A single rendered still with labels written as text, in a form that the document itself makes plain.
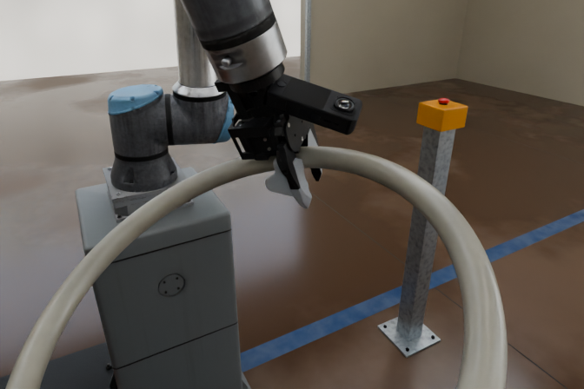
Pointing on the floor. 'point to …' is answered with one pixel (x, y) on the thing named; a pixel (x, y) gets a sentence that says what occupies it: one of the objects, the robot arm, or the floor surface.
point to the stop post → (414, 313)
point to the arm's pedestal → (168, 296)
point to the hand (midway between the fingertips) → (315, 187)
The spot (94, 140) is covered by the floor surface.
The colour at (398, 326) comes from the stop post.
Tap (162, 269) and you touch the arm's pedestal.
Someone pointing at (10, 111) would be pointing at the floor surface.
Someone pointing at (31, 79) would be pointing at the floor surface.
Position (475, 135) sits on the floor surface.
